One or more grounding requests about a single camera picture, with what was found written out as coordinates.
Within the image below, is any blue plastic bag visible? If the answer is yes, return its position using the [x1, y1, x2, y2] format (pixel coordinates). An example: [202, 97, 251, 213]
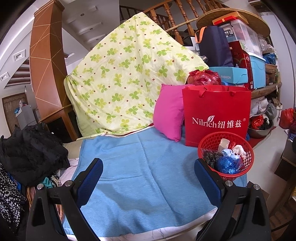
[216, 156, 243, 175]

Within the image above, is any white tissue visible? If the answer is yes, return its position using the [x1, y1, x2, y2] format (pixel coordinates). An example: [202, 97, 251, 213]
[221, 145, 247, 160]

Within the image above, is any black plastic trash bag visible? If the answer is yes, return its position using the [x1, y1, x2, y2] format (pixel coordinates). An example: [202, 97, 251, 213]
[203, 150, 222, 170]

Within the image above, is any white medicine box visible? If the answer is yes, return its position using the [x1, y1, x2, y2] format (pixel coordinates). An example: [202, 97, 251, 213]
[218, 138, 230, 153]

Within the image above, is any black white dotted garment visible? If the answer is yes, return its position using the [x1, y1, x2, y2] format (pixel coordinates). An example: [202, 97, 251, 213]
[0, 164, 26, 231]

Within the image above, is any teal garment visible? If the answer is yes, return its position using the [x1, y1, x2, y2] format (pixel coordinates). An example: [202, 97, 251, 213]
[42, 177, 56, 189]

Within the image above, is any pink bed sheet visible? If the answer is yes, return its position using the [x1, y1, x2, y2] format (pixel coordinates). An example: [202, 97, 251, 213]
[60, 158, 79, 185]

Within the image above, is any black clothing pile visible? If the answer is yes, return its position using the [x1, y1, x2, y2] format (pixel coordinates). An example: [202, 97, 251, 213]
[1, 123, 70, 187]

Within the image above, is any red plastic mesh basket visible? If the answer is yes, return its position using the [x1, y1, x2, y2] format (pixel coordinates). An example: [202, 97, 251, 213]
[198, 132, 254, 181]

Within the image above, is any metal bowl with bags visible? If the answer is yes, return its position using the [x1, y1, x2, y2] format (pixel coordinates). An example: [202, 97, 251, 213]
[248, 114, 273, 138]

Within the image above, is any red bag on floor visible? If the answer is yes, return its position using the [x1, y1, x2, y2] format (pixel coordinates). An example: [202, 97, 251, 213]
[279, 108, 294, 130]

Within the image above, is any light blue fleece blanket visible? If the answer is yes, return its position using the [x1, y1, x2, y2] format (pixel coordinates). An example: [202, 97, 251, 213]
[62, 126, 248, 238]

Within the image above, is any red Nilrich paper bag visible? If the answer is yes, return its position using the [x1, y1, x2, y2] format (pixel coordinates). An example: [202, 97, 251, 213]
[182, 85, 251, 147]

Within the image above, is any magenta pillow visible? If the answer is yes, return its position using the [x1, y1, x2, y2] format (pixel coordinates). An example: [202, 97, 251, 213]
[153, 84, 186, 142]

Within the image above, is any light blue cardboard box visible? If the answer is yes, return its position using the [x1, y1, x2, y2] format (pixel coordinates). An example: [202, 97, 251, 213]
[209, 67, 248, 84]

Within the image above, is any clover print quilt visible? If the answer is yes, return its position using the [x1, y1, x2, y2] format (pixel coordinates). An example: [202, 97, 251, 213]
[64, 13, 208, 138]

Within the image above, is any wooden cabinet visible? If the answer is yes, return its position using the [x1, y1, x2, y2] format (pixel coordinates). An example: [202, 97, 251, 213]
[29, 1, 79, 141]

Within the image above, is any red plastic bag behind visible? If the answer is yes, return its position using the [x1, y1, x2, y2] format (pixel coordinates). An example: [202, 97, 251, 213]
[187, 70, 221, 85]

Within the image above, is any blue plastic storage bin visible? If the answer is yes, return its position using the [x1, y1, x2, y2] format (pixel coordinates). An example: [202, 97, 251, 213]
[248, 52, 266, 89]

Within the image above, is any dark red gift box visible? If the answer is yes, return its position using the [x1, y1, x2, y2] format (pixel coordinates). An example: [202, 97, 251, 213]
[229, 41, 254, 91]

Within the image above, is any navy tote bag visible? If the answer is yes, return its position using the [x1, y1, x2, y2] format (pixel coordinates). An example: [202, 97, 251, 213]
[195, 26, 234, 67]

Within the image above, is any clear plastic storage box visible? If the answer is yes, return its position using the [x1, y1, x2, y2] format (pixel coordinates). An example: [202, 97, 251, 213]
[220, 20, 262, 57]

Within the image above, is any woven straw hat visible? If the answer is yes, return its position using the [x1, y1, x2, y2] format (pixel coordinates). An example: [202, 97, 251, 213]
[196, 8, 270, 37]

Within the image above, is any wooden stair railing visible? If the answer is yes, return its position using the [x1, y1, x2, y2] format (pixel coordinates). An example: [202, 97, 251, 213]
[119, 0, 230, 46]

